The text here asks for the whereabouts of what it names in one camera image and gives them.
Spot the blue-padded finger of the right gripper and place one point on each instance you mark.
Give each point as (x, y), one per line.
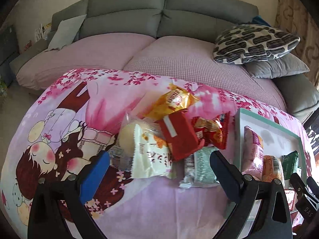
(298, 185)
(312, 184)

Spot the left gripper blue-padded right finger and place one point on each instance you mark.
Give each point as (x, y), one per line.
(227, 174)

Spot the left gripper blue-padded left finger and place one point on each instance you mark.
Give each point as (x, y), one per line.
(91, 176)

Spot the green mung cake packet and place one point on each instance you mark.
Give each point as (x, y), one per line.
(290, 164)

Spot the pale green silver packet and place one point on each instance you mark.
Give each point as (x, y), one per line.
(197, 170)

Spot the orange barcode bread packet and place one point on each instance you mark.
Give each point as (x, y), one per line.
(272, 169)

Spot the pink bread packet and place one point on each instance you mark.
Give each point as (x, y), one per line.
(252, 161)

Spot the clear round bun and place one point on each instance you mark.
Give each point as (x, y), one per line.
(122, 152)

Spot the small red orange snack packet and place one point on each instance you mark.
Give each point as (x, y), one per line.
(214, 132)

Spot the teal cardboard box lid tray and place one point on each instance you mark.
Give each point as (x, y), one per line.
(277, 140)

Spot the dark red biscuit packet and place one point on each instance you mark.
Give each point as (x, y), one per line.
(180, 135)

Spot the yellow cake packet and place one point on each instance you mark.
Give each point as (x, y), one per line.
(174, 100)

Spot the red patterned cake packet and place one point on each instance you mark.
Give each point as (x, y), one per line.
(291, 198)

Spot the white cream snack packet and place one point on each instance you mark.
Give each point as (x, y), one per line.
(152, 156)

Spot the grey-green piped cushion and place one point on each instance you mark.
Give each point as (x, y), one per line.
(300, 95)

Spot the grey pillow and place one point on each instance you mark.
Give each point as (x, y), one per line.
(284, 66)

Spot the black white patterned pillow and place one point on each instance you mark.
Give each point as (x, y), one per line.
(247, 43)

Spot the light grey cushion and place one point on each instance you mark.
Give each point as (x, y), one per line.
(66, 32)

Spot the blue garment behind pillows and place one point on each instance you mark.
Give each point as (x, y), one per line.
(260, 21)

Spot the brown patterned curtain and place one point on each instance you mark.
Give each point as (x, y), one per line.
(293, 17)

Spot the grey fabric sofa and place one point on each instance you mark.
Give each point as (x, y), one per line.
(199, 19)

